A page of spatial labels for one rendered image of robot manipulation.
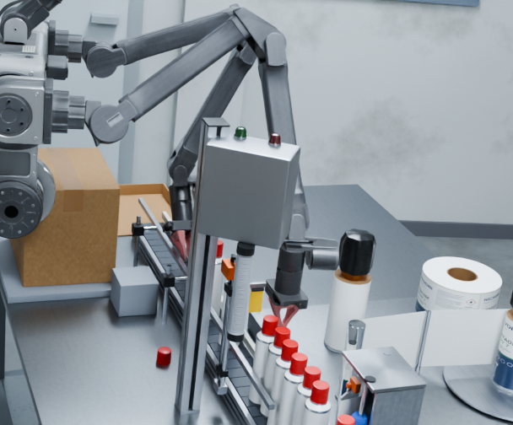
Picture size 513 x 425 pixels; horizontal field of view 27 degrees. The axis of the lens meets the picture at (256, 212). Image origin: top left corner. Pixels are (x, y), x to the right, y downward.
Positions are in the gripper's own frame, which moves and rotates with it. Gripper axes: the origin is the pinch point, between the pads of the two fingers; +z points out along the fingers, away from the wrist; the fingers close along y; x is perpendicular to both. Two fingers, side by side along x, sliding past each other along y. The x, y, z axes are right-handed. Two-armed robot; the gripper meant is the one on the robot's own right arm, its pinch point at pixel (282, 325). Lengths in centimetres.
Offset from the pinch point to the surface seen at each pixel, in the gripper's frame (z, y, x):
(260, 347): -0.7, -9.4, 8.6
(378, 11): -9, 253, -144
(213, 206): -33.6, -8.0, 22.1
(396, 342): 2.3, -7.5, -25.2
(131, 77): 29, 270, -32
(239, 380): 13.6, -0.1, 8.5
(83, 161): -9, 75, 30
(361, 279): -5.5, 8.5, -22.6
